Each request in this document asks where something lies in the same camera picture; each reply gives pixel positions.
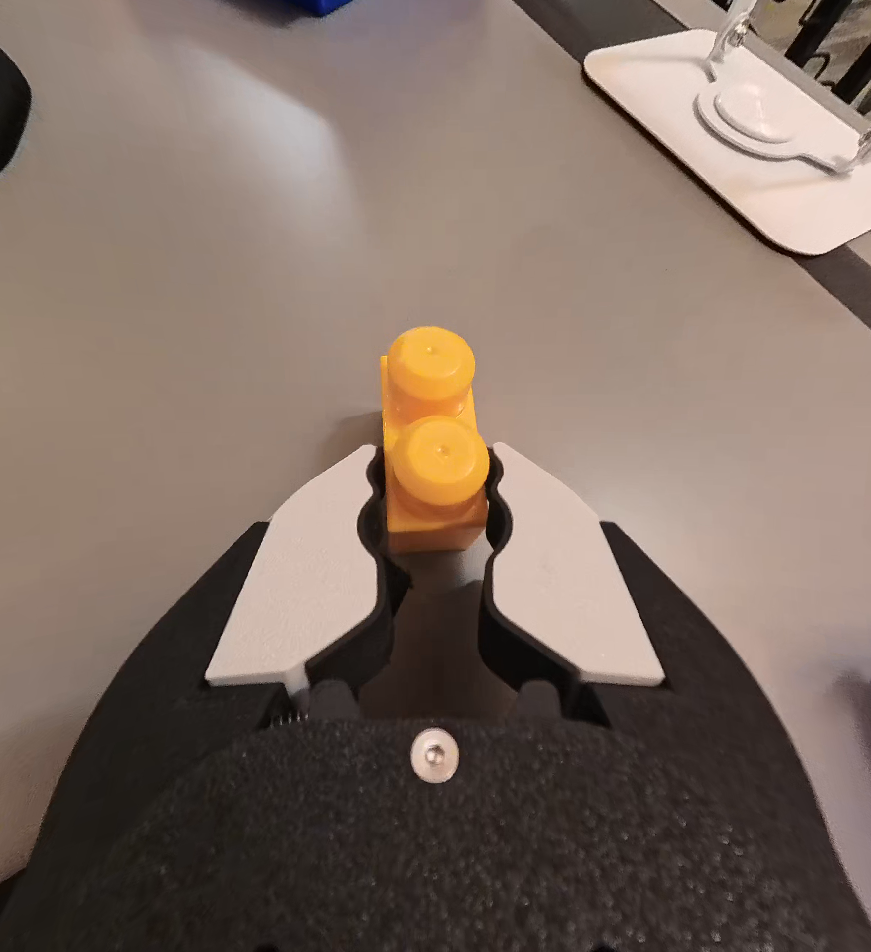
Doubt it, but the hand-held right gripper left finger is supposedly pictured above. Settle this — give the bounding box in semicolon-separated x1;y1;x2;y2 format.
205;443;412;704

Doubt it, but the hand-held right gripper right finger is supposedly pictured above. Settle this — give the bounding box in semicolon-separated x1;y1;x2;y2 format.
477;442;665;691

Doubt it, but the yellow two-stud toy block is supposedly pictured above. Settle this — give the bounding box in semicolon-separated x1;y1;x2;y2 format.
379;325;491;556

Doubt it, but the blue plastic bin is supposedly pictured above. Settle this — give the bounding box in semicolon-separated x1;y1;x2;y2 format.
255;0;368;19

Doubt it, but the white document stand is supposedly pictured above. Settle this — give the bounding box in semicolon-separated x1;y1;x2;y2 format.
582;0;871;256

